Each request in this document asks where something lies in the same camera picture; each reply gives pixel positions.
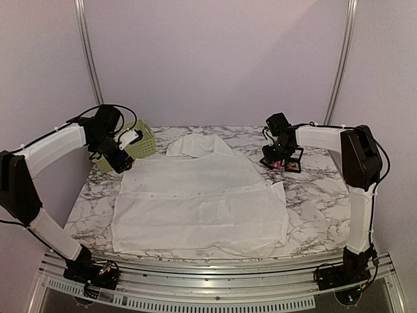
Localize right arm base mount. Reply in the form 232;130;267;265
313;261;375;291

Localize white slotted cable duct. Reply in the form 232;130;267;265
41;278;316;313

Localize black box with brown brooch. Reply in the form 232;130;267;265
284;147;304;173

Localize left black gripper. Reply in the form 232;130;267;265
91;133;134;173

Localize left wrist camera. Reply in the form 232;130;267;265
117;129;143;150

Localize green plastic basket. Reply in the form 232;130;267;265
90;119;156;173

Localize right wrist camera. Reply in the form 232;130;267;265
262;127;276;146

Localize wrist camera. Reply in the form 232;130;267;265
117;129;143;150
262;127;276;146

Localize white button shirt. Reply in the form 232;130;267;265
111;134;289;258

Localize pink flower brooch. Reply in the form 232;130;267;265
269;162;281;169

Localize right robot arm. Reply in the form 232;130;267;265
260;113;390;284

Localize black box of flower brooch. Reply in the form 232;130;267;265
259;157;275;170

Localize left aluminium frame post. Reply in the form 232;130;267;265
74;0;104;105

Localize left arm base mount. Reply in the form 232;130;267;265
63;260;121;290

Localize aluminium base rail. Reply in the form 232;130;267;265
38;250;397;303

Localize right aluminium frame post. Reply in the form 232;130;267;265
324;0;358;125

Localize aluminium frame post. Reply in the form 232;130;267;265
324;0;358;125
74;0;104;105

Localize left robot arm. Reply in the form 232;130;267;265
1;104;143;283

